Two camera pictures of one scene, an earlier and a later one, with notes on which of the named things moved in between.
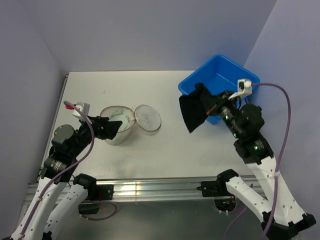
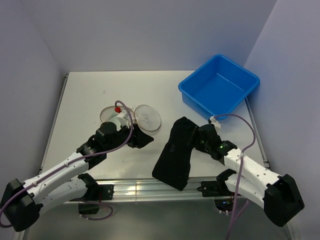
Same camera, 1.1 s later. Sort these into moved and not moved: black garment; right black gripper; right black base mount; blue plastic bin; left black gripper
Moved: right black gripper; left black gripper; black garment
Not moved: right black base mount; blue plastic bin
